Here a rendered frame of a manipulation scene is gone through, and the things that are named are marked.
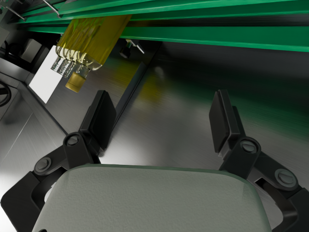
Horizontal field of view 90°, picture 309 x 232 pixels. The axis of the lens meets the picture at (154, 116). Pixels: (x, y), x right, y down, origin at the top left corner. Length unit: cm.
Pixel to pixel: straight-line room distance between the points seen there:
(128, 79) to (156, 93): 11
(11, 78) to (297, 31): 156
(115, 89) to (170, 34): 26
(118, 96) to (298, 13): 42
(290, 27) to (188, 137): 25
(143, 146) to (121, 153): 8
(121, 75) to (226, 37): 35
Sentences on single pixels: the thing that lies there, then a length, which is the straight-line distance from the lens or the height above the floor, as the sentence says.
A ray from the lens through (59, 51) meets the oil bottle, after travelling 61.
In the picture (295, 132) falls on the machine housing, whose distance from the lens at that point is 35.
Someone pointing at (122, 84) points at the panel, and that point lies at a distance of 52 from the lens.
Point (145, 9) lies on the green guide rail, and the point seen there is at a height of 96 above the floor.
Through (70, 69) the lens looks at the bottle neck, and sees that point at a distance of 51.
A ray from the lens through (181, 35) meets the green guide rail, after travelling 36.
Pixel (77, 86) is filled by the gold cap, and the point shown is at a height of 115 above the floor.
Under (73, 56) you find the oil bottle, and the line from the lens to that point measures 50.
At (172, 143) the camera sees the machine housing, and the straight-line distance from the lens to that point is 38.
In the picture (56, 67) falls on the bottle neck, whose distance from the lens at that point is 62.
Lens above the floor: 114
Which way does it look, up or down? 3 degrees down
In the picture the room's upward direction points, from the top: 151 degrees counter-clockwise
